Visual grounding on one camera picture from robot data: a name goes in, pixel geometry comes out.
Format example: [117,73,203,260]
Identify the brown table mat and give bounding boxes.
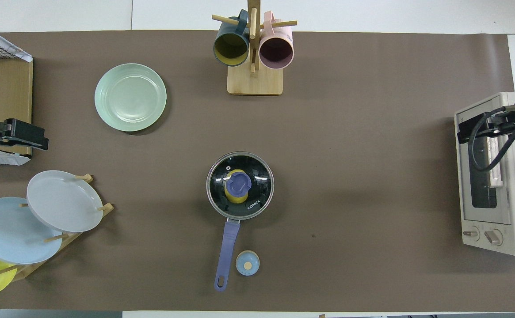
[0,30,515,312]

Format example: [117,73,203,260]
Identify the grey plate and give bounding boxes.
[27,170,104,233]

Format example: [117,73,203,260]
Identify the glass lid blue knob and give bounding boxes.
[206,151,275,221]

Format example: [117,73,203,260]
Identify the white plastic bag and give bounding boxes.
[0,21,33,63]
[0,147,31,167]

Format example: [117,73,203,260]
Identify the pink mug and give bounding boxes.
[259,11,294,70]

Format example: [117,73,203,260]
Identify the light blue plate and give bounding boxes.
[0,197,63,265]

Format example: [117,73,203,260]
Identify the wooden plate rack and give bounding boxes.
[0,174,114,283]

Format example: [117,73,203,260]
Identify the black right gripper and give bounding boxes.
[457,102,515,144]

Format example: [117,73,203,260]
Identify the black wire basket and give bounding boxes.
[0,38,23,61]

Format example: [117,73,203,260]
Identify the light green plate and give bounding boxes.
[94,63,168,132]

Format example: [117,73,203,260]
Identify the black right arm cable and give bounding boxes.
[468,105,515,173]

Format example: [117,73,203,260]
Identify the dark blue mug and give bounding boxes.
[213,10,250,67]

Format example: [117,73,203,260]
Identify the wooden mug tree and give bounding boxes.
[212,0,298,96]

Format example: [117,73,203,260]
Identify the wooden shelf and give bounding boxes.
[0,33,34,157]

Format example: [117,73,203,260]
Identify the black pot purple handle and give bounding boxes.
[206,151,275,292]

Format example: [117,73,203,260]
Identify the yellow potato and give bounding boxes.
[224,169,250,204]

